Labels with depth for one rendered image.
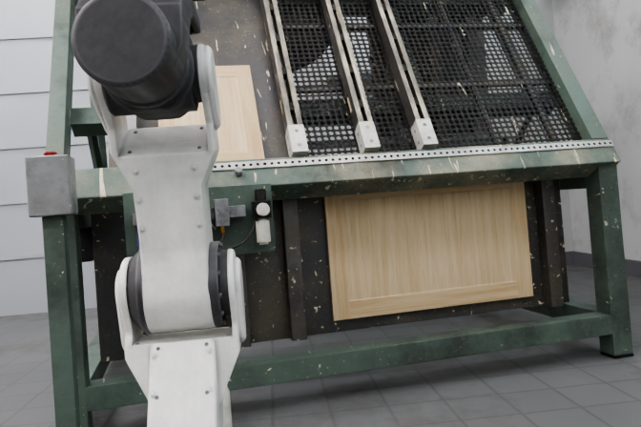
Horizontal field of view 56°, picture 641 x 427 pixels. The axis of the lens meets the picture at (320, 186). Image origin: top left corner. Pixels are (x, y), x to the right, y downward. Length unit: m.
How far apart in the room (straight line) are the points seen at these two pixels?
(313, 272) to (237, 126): 0.65
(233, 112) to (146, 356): 1.46
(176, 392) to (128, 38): 0.54
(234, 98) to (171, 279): 1.50
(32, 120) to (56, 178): 3.55
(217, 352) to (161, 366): 0.09
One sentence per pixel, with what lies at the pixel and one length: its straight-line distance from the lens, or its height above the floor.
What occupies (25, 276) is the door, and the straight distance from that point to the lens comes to 5.48.
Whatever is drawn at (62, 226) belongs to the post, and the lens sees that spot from 1.96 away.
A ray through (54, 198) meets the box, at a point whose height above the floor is 0.80.
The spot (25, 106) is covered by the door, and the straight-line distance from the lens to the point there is 5.51.
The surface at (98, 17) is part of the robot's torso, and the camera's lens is 0.75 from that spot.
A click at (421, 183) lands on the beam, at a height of 0.77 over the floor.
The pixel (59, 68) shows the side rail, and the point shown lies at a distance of 2.49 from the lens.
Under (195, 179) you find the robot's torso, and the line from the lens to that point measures 0.94.
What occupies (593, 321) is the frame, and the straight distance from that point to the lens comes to 2.71.
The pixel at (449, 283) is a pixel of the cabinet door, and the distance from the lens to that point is 2.61.
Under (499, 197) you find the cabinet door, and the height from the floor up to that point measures 0.69.
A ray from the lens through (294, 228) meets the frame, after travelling 2.34.
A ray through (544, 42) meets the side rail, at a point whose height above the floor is 1.39.
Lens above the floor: 0.73
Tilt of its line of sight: 1 degrees up
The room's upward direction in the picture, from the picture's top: 4 degrees counter-clockwise
